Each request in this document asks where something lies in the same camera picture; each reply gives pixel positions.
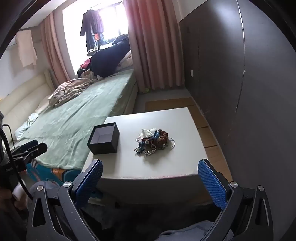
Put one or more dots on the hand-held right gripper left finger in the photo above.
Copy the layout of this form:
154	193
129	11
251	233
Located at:
90	183

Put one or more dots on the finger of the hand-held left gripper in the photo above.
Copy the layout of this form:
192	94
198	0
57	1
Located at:
25	146
32	153

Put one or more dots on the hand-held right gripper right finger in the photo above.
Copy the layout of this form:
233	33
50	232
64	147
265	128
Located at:
211	183

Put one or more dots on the black box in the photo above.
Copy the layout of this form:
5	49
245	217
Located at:
105	146

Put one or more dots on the pile of mixed jewelry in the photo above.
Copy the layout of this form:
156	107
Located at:
153	141

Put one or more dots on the white pillow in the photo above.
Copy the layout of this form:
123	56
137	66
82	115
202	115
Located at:
26	126

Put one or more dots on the printed teal orange blanket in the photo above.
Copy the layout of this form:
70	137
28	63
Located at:
50	172

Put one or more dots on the cream padded headboard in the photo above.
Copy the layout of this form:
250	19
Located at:
20	97

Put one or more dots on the person's grey trousers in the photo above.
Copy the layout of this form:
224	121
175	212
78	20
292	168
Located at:
189	231

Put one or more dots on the white low table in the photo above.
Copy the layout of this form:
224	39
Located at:
148	169

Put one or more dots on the beige crumpled cloth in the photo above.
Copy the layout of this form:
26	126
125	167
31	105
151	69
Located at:
67	91

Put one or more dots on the flat brown cardboard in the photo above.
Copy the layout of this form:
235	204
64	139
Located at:
171	103

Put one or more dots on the hanging beige towel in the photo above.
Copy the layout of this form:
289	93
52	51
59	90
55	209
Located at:
25	48

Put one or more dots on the pink curtain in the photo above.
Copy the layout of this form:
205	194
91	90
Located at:
54	51
155	44

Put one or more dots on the dark grey wardrobe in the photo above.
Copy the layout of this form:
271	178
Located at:
231	69

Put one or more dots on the dark bedding heap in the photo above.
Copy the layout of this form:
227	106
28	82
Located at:
108	60

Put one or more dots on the hanging dark clothes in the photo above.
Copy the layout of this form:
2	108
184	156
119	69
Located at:
92	27

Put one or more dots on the white wall socket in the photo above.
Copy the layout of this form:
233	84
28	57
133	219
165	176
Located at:
192	72

